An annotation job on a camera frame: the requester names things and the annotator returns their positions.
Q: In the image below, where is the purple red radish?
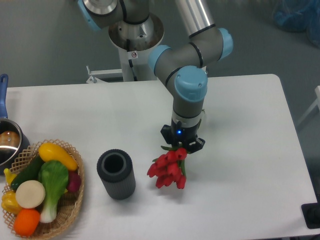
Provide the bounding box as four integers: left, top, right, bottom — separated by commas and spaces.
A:
66, 171, 82, 193

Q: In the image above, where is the blue plastic bag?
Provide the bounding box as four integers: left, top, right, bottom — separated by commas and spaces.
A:
272, 0, 320, 48

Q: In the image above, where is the small yellow banana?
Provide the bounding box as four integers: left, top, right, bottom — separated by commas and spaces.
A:
3, 168, 17, 186

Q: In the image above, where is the woven wicker basket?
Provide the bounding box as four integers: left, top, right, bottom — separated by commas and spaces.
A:
0, 139, 85, 240

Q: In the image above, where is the red tulip bouquet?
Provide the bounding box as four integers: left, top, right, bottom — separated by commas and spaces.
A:
146, 145, 189, 189

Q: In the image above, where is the white metal base frame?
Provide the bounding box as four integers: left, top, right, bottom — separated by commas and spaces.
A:
86, 65, 123, 84

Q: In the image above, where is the blue handled saucepan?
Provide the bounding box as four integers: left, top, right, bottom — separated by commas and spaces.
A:
0, 73, 30, 176

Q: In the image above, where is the dark green cucumber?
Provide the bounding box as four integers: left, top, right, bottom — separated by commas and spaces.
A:
10, 155, 45, 191

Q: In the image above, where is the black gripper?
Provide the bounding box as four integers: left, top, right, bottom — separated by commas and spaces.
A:
160, 120, 206, 154

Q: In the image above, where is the orange fruit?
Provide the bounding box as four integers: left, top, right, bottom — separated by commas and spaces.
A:
13, 208, 40, 237

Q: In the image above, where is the green bok choy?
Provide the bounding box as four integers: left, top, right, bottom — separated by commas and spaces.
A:
38, 160, 69, 224

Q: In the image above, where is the dark grey ribbed vase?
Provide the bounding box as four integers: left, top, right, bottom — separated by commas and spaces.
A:
96, 149, 136, 200

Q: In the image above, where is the yellow bell pepper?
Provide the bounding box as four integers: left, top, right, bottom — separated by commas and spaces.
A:
1, 190, 23, 215

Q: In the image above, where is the black device at edge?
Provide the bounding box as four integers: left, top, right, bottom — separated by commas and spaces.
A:
301, 203, 320, 229

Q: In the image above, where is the yellow squash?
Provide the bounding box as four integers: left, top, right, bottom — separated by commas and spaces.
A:
38, 142, 78, 171

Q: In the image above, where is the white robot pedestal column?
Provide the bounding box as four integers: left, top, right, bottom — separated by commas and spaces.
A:
108, 13, 164, 82

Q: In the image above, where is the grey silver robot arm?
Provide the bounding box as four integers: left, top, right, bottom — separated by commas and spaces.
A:
77, 0, 233, 153

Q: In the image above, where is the white furniture frame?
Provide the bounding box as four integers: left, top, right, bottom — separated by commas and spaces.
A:
295, 85, 320, 131

